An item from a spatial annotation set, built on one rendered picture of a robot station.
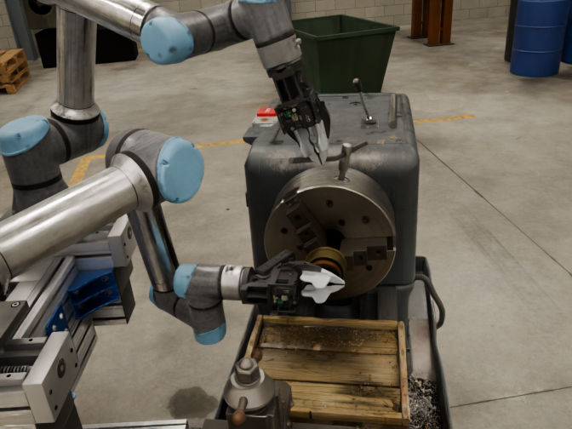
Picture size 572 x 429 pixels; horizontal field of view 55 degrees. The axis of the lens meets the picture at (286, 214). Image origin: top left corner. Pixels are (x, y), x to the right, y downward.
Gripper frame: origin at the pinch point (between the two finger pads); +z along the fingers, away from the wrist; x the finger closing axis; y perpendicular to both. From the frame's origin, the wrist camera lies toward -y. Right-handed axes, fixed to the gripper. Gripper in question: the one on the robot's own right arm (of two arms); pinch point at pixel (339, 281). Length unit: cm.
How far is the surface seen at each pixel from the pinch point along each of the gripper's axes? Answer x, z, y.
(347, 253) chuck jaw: 2.0, 1.3, -8.3
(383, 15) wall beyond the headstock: -91, -3, -1071
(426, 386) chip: -53, 22, -26
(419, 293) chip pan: -54, 22, -74
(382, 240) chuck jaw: 2.6, 8.9, -13.6
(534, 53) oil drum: -81, 183, -624
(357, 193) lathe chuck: 13.6, 3.1, -15.1
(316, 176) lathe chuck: 15.2, -6.8, -20.8
